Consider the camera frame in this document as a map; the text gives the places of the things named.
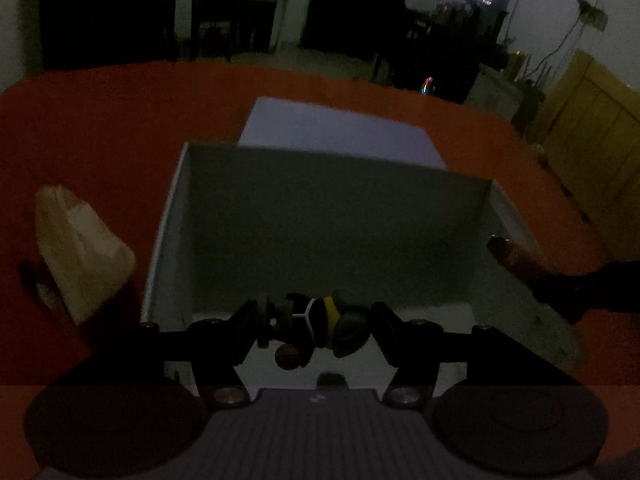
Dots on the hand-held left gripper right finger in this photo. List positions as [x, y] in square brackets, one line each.
[386, 324]

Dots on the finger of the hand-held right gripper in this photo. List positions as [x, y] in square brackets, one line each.
[580, 285]

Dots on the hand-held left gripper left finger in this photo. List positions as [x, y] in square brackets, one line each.
[250, 321]

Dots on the small orange brown object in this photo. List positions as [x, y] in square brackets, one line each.
[515, 259]

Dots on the white cardboard box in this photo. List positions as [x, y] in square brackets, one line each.
[330, 230]

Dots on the red cloth desktop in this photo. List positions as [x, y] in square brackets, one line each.
[90, 140]

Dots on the yellow wooden cabinet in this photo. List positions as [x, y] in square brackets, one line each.
[595, 130]

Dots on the white low cabinet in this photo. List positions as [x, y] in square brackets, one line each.
[495, 92]

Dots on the small colourful glowing object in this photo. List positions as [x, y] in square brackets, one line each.
[427, 85]

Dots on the dark side table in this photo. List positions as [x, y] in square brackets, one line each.
[430, 55]

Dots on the dark wooden chair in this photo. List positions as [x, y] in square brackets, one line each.
[220, 10]

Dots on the wall power socket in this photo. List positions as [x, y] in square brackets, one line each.
[594, 14]

